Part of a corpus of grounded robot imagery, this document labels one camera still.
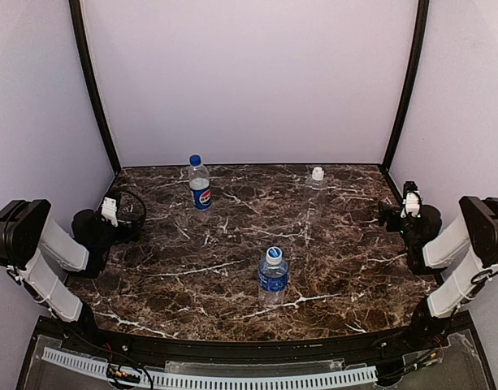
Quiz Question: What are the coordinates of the clear unlabeled plastic bottle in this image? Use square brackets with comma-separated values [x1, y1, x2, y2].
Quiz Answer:
[304, 172, 327, 224]

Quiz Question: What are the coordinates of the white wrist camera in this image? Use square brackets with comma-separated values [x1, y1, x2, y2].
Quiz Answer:
[101, 197, 119, 228]
[401, 180, 422, 218]

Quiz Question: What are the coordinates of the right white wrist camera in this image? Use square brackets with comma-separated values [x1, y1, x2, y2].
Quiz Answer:
[401, 180, 422, 218]

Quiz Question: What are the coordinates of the Pepsi bottle blue cap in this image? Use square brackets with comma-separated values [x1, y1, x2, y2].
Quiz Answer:
[188, 154, 214, 213]

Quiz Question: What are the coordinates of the black front table rail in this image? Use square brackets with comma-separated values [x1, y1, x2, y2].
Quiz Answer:
[32, 313, 481, 371]

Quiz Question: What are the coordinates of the blue white Pocari cap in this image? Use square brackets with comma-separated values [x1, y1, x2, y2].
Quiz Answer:
[266, 246, 283, 265]

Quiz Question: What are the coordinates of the Pocari Sweat bottle blue label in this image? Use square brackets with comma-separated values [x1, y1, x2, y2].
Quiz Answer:
[258, 253, 289, 308]

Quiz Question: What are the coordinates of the white bottle cap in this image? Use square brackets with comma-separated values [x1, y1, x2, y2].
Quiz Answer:
[311, 167, 324, 181]

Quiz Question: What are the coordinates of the right black frame post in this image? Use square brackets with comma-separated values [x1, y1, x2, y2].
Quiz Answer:
[380, 0, 430, 175]

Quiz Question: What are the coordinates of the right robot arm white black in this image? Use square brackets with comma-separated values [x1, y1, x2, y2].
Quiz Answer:
[378, 191, 498, 349]

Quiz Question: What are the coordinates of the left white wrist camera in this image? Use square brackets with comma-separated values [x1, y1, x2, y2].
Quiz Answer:
[101, 197, 119, 228]

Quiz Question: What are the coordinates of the left black frame post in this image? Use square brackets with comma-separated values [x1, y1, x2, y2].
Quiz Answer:
[68, 0, 122, 176]

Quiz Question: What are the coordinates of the white slotted cable duct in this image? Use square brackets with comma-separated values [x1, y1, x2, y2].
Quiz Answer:
[41, 347, 378, 389]

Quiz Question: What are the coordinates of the black frame post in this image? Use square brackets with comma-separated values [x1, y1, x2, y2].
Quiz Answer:
[380, 0, 430, 175]
[68, 0, 122, 176]

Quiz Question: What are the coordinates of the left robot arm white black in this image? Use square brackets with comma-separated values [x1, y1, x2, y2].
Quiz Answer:
[0, 199, 127, 341]

